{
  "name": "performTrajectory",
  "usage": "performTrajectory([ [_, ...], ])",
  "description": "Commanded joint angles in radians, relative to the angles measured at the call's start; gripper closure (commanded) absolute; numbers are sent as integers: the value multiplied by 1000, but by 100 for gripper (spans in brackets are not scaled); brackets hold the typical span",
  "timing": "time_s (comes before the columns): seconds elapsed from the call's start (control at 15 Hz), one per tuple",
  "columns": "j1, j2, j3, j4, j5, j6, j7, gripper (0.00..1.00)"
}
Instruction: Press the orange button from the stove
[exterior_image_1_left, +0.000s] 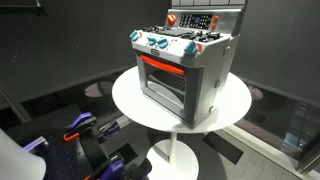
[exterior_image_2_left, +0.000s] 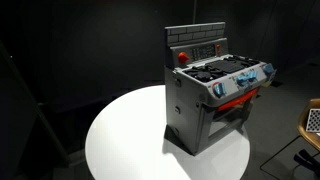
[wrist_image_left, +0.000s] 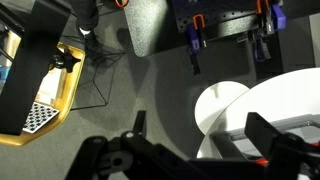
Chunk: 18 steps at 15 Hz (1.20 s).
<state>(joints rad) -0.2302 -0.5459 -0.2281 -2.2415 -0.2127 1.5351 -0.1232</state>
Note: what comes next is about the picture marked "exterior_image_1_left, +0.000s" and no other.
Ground orange stove dial knob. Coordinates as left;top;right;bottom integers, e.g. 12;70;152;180
166;13;178;27

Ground blue stove knob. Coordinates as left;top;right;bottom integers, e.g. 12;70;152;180
129;30;141;42
146;35;158;47
183;40;199;58
156;36;170;50

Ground black overhead bar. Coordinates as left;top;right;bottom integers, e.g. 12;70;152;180
0;0;47;17

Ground orange oven door handle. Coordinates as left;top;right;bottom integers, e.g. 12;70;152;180
139;54;187;77

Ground gray toy stove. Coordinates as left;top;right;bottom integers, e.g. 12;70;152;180
129;0;247;130

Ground white round pedestal table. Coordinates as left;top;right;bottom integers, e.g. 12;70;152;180
111;64;253;180

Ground purple black clamp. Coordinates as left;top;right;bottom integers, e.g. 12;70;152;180
22;135;51;155
83;156;153;180
97;119;122;138

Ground dark floor mat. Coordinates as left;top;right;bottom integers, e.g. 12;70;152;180
202;131;245;166

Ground purple clamp with orange handle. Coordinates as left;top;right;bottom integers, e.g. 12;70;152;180
62;111;98;143

